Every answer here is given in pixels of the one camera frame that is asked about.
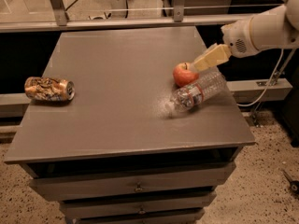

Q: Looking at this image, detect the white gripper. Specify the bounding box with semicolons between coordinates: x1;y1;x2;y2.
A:
193;18;259;72

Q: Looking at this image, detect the red apple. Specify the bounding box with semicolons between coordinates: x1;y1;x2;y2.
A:
173;63;199;87

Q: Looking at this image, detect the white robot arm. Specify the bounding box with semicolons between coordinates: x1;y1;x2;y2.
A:
190;0;299;72

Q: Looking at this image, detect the clear plastic water bottle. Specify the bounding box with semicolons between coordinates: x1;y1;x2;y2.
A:
167;71;226;112

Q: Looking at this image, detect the grey drawer cabinet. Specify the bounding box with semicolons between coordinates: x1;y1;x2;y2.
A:
5;27;254;224

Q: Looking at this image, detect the crushed patterned soda can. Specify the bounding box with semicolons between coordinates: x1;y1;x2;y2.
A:
24;77;75;102

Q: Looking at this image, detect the metal railing frame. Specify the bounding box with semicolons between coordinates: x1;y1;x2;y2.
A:
0;0;299;34

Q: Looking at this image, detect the white cable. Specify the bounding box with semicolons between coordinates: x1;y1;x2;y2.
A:
236;49;285;108

